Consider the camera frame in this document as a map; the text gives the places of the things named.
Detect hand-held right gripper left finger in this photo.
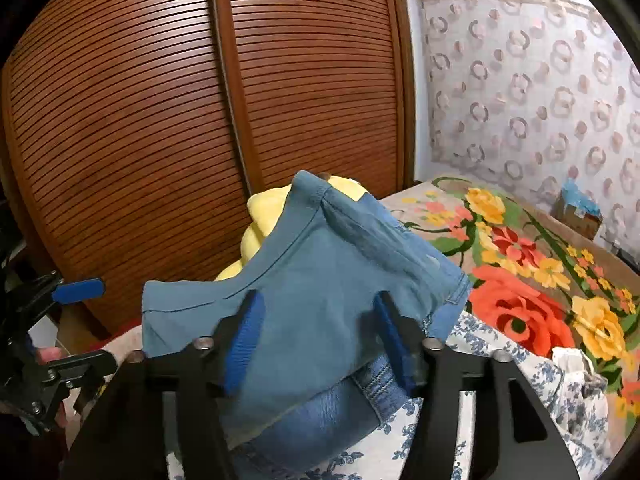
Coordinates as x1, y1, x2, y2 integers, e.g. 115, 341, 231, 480
65, 290, 265, 480

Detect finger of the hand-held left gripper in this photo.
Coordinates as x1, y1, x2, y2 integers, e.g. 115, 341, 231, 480
45, 349, 119, 396
10, 271, 106, 324

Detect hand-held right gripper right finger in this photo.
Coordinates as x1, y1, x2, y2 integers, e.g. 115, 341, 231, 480
374, 291, 581, 480

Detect teal pants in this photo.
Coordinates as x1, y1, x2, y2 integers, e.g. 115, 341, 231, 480
141, 170, 474, 449

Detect blue floral white bed sheet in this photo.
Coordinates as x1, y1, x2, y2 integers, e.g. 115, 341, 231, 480
165, 310, 617, 480

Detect light blue denim jeans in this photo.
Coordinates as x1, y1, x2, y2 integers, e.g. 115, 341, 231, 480
227, 194, 474, 474

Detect yellow garment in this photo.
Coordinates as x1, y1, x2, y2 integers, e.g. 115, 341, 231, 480
215, 175, 367, 284

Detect colourful flower blanket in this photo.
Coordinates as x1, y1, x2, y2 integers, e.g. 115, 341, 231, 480
380, 175, 640, 442

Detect small cardboard box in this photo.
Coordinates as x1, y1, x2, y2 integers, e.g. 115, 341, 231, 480
552, 195, 604, 242

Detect blue plastic bag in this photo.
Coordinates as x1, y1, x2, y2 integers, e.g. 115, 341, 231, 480
560, 177, 602, 217

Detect circle-patterned sheer curtain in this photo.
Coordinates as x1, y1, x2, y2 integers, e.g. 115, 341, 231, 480
405, 0, 640, 262

